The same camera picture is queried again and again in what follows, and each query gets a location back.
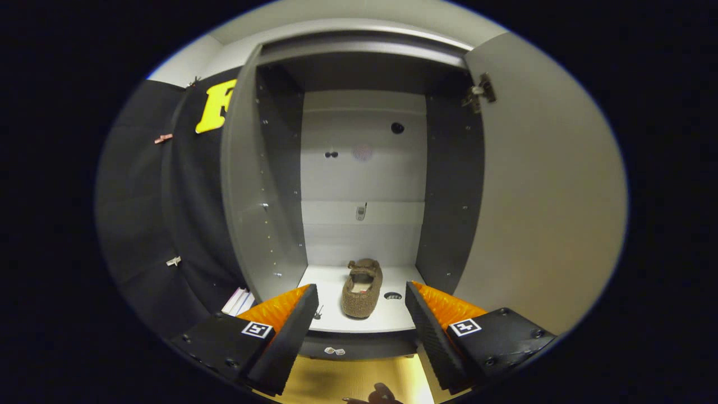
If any black backdrop cloth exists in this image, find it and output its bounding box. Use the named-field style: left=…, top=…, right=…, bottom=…
left=94, top=66, right=253, bottom=340

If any grey shoe cabinet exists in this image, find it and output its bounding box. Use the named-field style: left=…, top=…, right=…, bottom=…
left=220, top=28, right=486, bottom=361

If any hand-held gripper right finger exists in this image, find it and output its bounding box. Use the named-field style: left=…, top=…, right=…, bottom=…
left=405, top=281, right=559, bottom=393

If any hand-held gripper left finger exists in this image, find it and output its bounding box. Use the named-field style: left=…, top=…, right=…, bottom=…
left=171, top=283, right=319, bottom=396

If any metal door hinge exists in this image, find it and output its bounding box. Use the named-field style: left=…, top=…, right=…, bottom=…
left=461, top=73, right=498, bottom=113

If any brown fuzzy shoe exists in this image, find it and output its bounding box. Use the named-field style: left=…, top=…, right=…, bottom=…
left=341, top=258, right=384, bottom=320

